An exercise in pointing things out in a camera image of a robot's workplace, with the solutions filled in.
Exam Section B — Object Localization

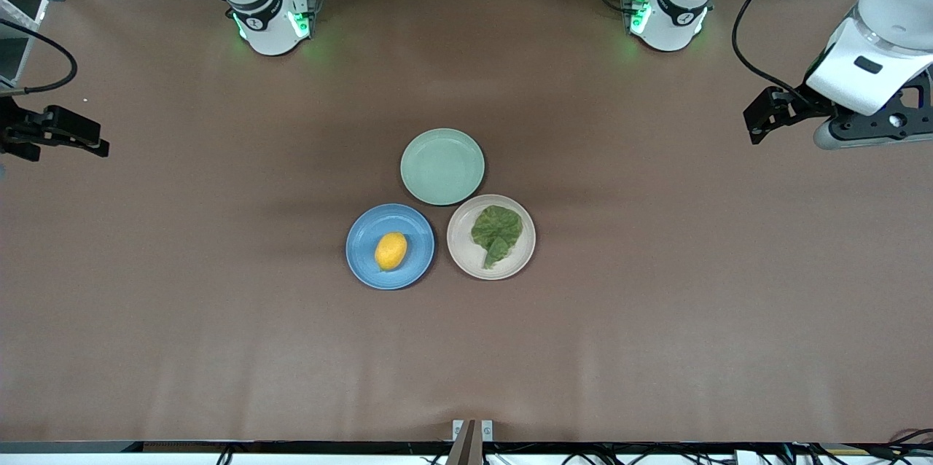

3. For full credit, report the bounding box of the green lettuce leaf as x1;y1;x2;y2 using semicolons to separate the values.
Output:
470;205;524;270

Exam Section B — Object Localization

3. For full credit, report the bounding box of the yellow lemon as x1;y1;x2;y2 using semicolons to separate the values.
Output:
375;232;408;272

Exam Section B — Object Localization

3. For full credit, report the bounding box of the blue plate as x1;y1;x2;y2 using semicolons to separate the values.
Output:
346;203;436;291

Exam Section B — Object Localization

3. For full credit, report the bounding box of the light green plate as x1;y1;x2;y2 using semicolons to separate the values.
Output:
400;128;485;206

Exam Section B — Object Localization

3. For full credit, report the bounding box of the beige plate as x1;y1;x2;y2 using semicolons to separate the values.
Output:
446;194;536;281

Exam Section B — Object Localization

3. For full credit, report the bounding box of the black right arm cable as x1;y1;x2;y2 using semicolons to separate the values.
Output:
0;17;79;96

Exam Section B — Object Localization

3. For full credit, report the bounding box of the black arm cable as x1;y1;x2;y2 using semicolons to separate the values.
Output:
731;0;826;103
0;17;79;96

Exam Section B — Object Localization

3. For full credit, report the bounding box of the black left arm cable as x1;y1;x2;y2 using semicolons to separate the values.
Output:
731;0;826;103

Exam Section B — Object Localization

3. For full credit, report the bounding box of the black cable under table edge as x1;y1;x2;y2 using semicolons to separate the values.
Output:
886;427;933;451

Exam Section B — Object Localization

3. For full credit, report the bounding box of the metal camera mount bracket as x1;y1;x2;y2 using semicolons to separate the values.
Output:
446;418;495;465

